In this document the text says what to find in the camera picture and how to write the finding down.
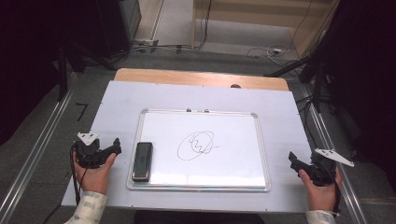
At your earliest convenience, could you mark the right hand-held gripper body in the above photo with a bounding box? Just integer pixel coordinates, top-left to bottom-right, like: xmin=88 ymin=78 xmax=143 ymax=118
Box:
xmin=306 ymin=147 xmax=355 ymax=188

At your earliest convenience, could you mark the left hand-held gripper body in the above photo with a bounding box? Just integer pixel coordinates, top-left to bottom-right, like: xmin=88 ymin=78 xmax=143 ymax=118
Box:
xmin=72 ymin=131 xmax=110 ymax=170

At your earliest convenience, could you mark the black whiteboard eraser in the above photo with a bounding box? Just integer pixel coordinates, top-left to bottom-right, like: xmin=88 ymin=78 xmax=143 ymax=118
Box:
xmin=131 ymin=142 xmax=154 ymax=183

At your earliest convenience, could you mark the person's right hand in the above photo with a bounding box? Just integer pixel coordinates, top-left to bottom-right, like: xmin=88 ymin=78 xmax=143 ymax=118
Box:
xmin=298 ymin=167 xmax=344 ymax=213

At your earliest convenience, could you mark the person's left hand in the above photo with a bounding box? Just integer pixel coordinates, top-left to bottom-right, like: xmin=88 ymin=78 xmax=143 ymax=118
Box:
xmin=73 ymin=153 xmax=117 ymax=195

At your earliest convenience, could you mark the white table cover panel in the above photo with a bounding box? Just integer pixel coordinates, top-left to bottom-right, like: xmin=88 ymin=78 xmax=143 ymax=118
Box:
xmin=61 ymin=80 xmax=313 ymax=215

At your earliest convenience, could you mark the silver-framed whiteboard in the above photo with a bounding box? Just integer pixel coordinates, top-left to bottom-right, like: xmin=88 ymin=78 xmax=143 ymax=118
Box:
xmin=126 ymin=108 xmax=272 ymax=192

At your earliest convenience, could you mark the black metal stand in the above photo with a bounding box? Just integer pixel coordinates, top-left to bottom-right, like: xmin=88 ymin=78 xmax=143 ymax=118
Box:
xmin=312 ymin=57 xmax=327 ymax=114

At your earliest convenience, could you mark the black curtain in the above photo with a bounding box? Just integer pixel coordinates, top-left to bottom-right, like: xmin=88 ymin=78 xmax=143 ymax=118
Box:
xmin=0 ymin=0 xmax=66 ymax=147
xmin=321 ymin=0 xmax=396 ymax=190

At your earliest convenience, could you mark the person's dark clothing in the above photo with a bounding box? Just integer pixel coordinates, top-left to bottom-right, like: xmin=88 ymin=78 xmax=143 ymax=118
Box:
xmin=134 ymin=210 xmax=265 ymax=224

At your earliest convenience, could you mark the grey power strip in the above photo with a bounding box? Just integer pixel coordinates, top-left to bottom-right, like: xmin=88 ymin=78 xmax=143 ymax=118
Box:
xmin=133 ymin=38 xmax=160 ymax=49

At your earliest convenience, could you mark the black cabinet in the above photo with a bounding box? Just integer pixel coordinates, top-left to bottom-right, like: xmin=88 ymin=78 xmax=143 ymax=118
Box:
xmin=94 ymin=0 xmax=143 ymax=60

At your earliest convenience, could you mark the light wooden shelf unit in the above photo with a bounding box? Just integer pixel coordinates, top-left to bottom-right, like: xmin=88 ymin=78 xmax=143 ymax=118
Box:
xmin=191 ymin=0 xmax=341 ymax=58

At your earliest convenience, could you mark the aluminium floor rail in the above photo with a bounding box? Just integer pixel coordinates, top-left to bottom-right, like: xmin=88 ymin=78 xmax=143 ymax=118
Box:
xmin=0 ymin=72 xmax=79 ymax=220
xmin=299 ymin=85 xmax=370 ymax=224

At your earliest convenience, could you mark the right hand-held gripper cable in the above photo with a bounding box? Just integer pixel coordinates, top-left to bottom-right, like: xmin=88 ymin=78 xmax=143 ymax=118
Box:
xmin=321 ymin=160 xmax=342 ymax=217

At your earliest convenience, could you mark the hand-held gripper cable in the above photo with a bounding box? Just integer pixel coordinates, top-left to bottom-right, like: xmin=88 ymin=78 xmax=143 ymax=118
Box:
xmin=69 ymin=142 xmax=89 ymax=206
xmin=321 ymin=160 xmax=342 ymax=217

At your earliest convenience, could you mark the left hand-held gripper cable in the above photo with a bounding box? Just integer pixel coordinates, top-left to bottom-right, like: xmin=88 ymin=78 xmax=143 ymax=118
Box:
xmin=69 ymin=142 xmax=89 ymax=206

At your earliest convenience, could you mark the white floor cable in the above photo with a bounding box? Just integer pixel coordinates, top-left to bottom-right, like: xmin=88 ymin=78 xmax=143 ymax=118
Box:
xmin=247 ymin=44 xmax=291 ymax=61

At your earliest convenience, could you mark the black hanging cable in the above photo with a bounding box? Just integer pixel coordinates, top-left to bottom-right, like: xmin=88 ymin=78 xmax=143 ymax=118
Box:
xmin=194 ymin=0 xmax=214 ymax=50

